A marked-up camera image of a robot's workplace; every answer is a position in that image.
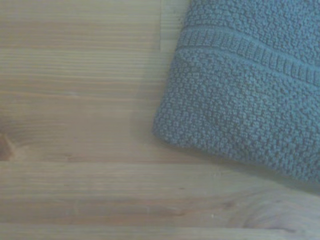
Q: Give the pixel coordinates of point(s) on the grey-blue terry towel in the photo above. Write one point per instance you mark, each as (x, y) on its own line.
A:
(240, 95)

